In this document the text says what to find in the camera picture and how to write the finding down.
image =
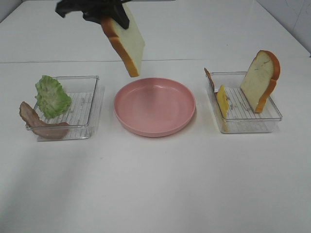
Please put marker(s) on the right clear plastic tray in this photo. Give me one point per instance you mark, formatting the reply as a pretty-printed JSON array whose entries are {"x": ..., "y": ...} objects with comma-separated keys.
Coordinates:
[{"x": 240, "y": 117}]

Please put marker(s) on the pink round plate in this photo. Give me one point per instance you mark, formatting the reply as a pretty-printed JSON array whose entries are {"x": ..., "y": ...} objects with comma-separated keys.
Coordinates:
[{"x": 154, "y": 107}]

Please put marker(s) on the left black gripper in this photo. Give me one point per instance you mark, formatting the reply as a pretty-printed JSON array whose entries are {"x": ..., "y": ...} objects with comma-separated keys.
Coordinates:
[{"x": 95, "y": 10}]

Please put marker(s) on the bacon strip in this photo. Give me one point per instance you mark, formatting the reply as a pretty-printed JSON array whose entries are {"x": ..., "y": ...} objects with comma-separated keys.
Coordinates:
[
  {"x": 39, "y": 127},
  {"x": 208, "y": 75}
]

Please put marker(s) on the left clear plastic tray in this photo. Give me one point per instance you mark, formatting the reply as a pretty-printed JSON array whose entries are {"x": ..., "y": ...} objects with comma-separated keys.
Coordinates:
[{"x": 82, "y": 116}]

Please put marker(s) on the green lettuce leaf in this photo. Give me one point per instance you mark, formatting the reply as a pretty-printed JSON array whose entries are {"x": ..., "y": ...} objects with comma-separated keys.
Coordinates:
[{"x": 51, "y": 98}]

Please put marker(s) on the bread slice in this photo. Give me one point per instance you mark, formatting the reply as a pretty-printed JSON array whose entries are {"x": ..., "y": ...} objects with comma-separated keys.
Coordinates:
[
  {"x": 261, "y": 79},
  {"x": 128, "y": 43}
]

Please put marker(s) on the clear plastic tray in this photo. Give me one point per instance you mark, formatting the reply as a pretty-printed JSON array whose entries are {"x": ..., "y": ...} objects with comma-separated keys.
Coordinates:
[
  {"x": 82, "y": 116},
  {"x": 240, "y": 117}
]

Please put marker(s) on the yellow cheese slice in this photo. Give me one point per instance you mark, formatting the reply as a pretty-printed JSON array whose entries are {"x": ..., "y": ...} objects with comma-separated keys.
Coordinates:
[{"x": 222, "y": 101}]

